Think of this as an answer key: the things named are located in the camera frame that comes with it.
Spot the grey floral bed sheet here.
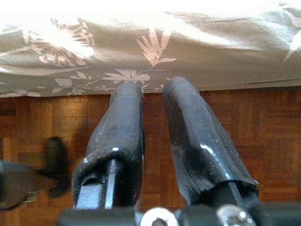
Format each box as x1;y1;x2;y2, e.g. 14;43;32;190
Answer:
0;0;301;97

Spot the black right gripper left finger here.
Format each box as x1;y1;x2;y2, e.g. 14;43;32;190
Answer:
71;82;144;210

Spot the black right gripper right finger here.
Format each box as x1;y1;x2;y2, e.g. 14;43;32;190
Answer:
162;75;259;205

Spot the robot right leg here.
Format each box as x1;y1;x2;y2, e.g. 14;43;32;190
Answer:
0;137;70;210

